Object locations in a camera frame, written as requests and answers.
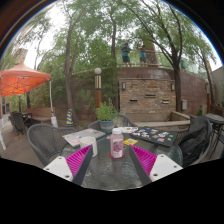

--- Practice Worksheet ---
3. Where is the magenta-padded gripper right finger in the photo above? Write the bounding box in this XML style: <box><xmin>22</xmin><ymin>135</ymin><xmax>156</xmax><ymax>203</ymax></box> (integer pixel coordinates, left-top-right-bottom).
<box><xmin>127</xmin><ymin>144</ymin><xmax>184</xmax><ymax>186</ymax></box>

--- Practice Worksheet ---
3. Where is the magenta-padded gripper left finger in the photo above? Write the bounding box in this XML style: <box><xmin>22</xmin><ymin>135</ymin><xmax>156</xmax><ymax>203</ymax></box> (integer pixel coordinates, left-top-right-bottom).
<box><xmin>42</xmin><ymin>144</ymin><xmax>95</xmax><ymax>186</ymax></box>

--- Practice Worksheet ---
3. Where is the pink juice bottle white cap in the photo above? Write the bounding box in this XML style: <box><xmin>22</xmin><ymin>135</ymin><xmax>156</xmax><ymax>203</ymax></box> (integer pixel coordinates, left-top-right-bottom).
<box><xmin>109</xmin><ymin>127</ymin><xmax>125</xmax><ymax>159</ymax></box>

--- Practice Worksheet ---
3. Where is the yellow card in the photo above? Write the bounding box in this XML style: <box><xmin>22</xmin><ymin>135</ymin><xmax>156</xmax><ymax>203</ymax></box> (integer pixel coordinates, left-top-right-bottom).
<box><xmin>123</xmin><ymin>137</ymin><xmax>139</xmax><ymax>147</ymax></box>

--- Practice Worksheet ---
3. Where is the silver laptop with stickers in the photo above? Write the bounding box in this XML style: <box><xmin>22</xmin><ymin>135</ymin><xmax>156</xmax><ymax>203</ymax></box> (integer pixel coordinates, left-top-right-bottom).
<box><xmin>61</xmin><ymin>128</ymin><xmax>107</xmax><ymax>148</ymax></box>

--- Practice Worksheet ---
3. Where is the black laptop with stickers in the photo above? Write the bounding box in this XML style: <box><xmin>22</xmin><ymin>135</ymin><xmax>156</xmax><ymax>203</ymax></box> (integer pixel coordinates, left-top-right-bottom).
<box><xmin>131</xmin><ymin>126</ymin><xmax>179</xmax><ymax>148</ymax></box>

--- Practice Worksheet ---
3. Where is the white printed booklet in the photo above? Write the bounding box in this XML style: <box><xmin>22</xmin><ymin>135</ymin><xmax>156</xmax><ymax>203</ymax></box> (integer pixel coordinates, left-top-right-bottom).
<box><xmin>118</xmin><ymin>126</ymin><xmax>139</xmax><ymax>134</ymax></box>

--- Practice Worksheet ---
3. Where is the blue yellow striped cone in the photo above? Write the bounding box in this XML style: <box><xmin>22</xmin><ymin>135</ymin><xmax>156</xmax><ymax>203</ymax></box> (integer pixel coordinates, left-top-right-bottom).
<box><xmin>65</xmin><ymin>108</ymin><xmax>75</xmax><ymax>127</ymax></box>

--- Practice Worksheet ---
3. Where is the green plant in teal pot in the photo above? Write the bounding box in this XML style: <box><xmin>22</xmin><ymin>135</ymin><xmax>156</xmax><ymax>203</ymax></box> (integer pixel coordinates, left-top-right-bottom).
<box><xmin>94</xmin><ymin>99</ymin><xmax>119</xmax><ymax>134</ymax></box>

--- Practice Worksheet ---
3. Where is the group of dark patio chairs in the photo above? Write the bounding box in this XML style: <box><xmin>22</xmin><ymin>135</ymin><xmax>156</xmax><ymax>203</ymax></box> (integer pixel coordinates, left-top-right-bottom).
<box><xmin>8</xmin><ymin>111</ymin><xmax>33</xmax><ymax>136</ymax></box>

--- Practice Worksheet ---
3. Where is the round dark patio table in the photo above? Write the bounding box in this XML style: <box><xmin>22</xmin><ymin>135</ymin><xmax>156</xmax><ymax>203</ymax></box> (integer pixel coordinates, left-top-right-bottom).
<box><xmin>204</xmin><ymin>113</ymin><xmax>224</xmax><ymax>134</ymax></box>

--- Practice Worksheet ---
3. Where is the orange canopy tent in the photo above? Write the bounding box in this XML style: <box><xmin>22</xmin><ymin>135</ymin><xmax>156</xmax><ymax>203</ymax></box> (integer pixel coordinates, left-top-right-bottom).
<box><xmin>0</xmin><ymin>61</ymin><xmax>59</xmax><ymax>128</ymax></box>

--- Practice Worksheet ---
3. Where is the person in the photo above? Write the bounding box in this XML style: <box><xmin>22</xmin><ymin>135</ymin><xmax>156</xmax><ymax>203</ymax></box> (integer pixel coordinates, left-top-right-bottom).
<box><xmin>138</xmin><ymin>44</ymin><xmax>148</xmax><ymax>67</ymax></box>
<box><xmin>120</xmin><ymin>42</ymin><xmax>132</xmax><ymax>68</ymax></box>

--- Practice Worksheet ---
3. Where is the globe lamp post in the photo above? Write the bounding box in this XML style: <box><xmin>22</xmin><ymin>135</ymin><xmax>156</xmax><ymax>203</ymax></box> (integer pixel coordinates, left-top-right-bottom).
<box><xmin>93</xmin><ymin>67</ymin><xmax>103</xmax><ymax>109</ymax></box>

